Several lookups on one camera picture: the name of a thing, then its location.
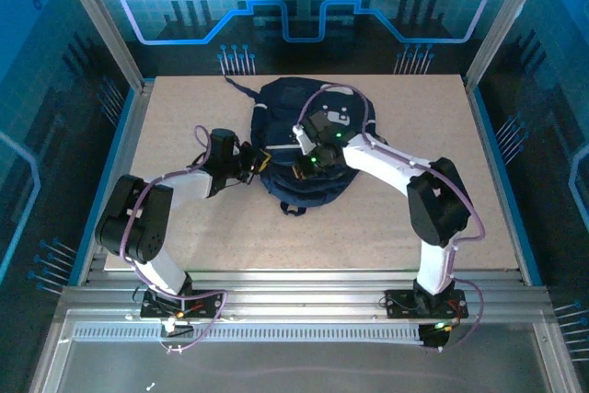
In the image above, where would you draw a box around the slotted grey cable duct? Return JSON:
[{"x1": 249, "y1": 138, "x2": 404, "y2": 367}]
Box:
[{"x1": 72, "y1": 324, "x2": 427, "y2": 344}]

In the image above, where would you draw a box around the aluminium side rail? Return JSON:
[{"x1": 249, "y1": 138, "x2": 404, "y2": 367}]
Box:
[
  {"x1": 75, "y1": 79, "x2": 156, "y2": 286},
  {"x1": 462, "y1": 77, "x2": 542, "y2": 286}
]

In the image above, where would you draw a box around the black controller box with LED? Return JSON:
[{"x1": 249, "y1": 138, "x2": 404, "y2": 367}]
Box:
[{"x1": 417, "y1": 322, "x2": 451, "y2": 352}]

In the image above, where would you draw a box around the aluminium frame post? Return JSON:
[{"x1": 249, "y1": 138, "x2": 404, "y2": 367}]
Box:
[
  {"x1": 462, "y1": 0, "x2": 556, "y2": 90},
  {"x1": 51, "y1": 0, "x2": 149, "y2": 93}
]

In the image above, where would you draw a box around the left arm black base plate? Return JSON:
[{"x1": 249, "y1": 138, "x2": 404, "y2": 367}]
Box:
[{"x1": 139, "y1": 289, "x2": 222, "y2": 320}]

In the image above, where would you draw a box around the left aluminium side rail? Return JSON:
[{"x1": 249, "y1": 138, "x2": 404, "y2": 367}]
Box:
[{"x1": 75, "y1": 79, "x2": 156, "y2": 286}]

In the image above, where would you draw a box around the right aluminium side rail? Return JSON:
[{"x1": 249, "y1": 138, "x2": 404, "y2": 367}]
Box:
[{"x1": 462, "y1": 77, "x2": 542, "y2": 286}]

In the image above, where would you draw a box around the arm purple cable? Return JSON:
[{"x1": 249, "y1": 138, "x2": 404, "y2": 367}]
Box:
[
  {"x1": 296, "y1": 82, "x2": 487, "y2": 353},
  {"x1": 118, "y1": 123, "x2": 229, "y2": 355}
]

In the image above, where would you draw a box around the small white connector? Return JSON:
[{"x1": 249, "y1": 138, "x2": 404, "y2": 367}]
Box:
[{"x1": 158, "y1": 318, "x2": 195, "y2": 338}]

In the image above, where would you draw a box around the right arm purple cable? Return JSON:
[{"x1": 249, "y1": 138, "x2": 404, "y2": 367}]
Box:
[{"x1": 296, "y1": 82, "x2": 487, "y2": 353}]

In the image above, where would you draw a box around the left aluminium frame post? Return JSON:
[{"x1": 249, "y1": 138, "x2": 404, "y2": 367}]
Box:
[{"x1": 51, "y1": 0, "x2": 149, "y2": 93}]

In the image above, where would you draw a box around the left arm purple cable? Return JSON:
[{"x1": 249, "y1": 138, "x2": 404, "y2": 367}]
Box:
[{"x1": 118, "y1": 123, "x2": 229, "y2": 355}]

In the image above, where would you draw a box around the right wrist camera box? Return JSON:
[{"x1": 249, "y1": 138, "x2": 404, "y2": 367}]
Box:
[{"x1": 293, "y1": 123, "x2": 319, "y2": 155}]

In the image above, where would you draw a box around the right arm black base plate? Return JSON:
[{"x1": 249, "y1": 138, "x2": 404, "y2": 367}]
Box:
[{"x1": 384, "y1": 289, "x2": 469, "y2": 320}]

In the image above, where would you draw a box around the wide aluminium frame rail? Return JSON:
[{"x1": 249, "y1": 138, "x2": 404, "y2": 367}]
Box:
[{"x1": 59, "y1": 268, "x2": 553, "y2": 326}]

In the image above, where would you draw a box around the navy blue backpack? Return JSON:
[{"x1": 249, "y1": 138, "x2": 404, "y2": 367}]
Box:
[{"x1": 223, "y1": 74, "x2": 390, "y2": 217}]

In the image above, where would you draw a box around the right aluminium frame post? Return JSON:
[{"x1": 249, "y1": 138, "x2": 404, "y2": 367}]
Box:
[{"x1": 462, "y1": 0, "x2": 556, "y2": 90}]

